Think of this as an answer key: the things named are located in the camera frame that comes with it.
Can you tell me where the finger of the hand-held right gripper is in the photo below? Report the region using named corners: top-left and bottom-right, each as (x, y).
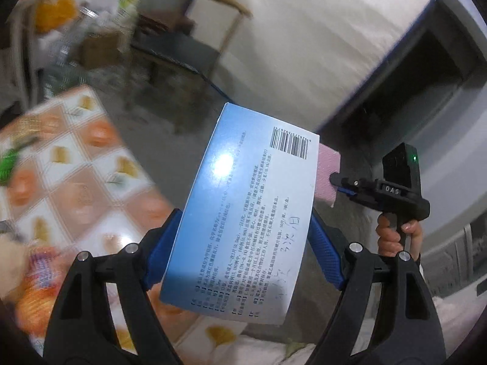
top-left (329, 173), bottom-right (377, 203)

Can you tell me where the fruit patterned tablecloth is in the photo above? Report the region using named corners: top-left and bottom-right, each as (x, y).
top-left (0, 85), bottom-right (248, 365)

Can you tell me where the brown cardboard box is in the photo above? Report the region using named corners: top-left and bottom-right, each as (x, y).
top-left (82, 32), bottom-right (123, 69)

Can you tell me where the orange plastic bag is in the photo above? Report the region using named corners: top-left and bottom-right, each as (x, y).
top-left (35, 0), bottom-right (79, 34)

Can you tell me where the crumpled clear plastic bag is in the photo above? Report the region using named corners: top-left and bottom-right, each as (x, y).
top-left (38, 30), bottom-right (85, 84)

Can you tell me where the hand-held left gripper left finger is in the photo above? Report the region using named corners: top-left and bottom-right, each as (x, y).
top-left (44, 208), bottom-right (183, 365)

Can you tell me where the metal rack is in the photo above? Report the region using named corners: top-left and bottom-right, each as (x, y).
top-left (11, 19), bottom-right (40, 105)

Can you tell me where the pink sponge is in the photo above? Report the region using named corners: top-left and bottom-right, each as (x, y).
top-left (313, 142), bottom-right (342, 208)

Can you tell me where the pale green bag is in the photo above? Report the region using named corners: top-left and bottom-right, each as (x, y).
top-left (117, 0), bottom-right (140, 20)

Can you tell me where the green plastic wrapper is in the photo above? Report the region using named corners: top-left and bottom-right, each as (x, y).
top-left (0, 142), bottom-right (24, 185)

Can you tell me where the person's right hand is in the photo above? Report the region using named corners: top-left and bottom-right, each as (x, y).
top-left (375, 215), bottom-right (424, 261)

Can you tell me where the wooden chair with black seat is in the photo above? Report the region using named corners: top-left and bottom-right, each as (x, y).
top-left (131, 0), bottom-right (254, 86)

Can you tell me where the dark wooden stool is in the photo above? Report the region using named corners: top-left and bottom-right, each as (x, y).
top-left (136, 12), bottom-right (180, 36)

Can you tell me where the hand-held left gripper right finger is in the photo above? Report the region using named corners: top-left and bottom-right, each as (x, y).
top-left (304, 213), bottom-right (447, 365)

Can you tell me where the orange snack packet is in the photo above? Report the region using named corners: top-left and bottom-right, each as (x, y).
top-left (13, 245), bottom-right (63, 341)

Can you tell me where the blue white medicine box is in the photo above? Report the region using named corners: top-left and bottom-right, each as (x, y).
top-left (159, 103), bottom-right (321, 325)

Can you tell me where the white mattress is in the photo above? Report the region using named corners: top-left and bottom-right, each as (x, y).
top-left (186, 0), bottom-right (438, 130)

